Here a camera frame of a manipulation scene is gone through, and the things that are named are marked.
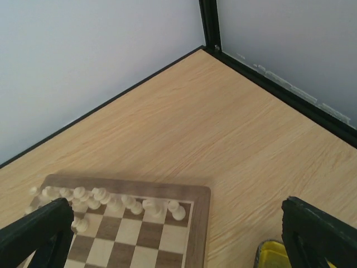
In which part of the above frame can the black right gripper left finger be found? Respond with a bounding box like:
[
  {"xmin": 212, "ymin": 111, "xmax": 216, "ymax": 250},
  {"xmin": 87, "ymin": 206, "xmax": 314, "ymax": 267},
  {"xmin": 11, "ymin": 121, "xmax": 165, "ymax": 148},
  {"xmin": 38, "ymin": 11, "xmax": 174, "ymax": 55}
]
[{"xmin": 1, "ymin": 198, "xmax": 74, "ymax": 267}]

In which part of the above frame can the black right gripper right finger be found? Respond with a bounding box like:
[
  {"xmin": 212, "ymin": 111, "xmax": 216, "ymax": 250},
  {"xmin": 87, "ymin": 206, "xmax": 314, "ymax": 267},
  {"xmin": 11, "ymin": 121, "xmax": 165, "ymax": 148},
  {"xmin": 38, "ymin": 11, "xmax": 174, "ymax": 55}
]
[{"xmin": 282, "ymin": 197, "xmax": 356, "ymax": 267}]

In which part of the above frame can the wooden chess board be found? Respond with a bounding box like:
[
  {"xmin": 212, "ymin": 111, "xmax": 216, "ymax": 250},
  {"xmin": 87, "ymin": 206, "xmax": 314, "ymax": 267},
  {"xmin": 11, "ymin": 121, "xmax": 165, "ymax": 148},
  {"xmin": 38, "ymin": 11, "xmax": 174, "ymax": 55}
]
[{"xmin": 26, "ymin": 175, "xmax": 211, "ymax": 267}]

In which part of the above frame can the white chess bishop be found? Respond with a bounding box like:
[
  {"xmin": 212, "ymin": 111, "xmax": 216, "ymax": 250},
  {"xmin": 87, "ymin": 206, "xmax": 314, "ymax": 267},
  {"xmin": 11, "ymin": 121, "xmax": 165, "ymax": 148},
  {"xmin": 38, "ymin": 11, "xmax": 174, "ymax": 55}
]
[{"xmin": 121, "ymin": 195, "xmax": 143, "ymax": 215}]

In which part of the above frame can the white chess knight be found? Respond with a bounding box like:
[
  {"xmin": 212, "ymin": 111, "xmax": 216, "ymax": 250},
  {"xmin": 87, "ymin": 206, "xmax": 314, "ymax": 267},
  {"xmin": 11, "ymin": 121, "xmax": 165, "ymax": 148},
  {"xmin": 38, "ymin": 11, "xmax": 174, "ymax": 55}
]
[{"xmin": 142, "ymin": 198, "xmax": 167, "ymax": 218}]

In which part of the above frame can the yellow tin tray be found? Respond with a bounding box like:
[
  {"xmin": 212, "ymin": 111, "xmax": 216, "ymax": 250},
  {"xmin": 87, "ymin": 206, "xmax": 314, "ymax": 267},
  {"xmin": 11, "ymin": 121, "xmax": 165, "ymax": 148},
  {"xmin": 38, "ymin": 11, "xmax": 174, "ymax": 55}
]
[{"xmin": 254, "ymin": 241, "xmax": 335, "ymax": 268}]

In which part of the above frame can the black enclosure frame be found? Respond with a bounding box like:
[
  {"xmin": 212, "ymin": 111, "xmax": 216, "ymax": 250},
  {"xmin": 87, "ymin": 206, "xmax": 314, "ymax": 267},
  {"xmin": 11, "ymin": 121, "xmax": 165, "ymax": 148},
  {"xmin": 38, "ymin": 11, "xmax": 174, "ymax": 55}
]
[{"xmin": 1, "ymin": 1, "xmax": 356, "ymax": 166}]

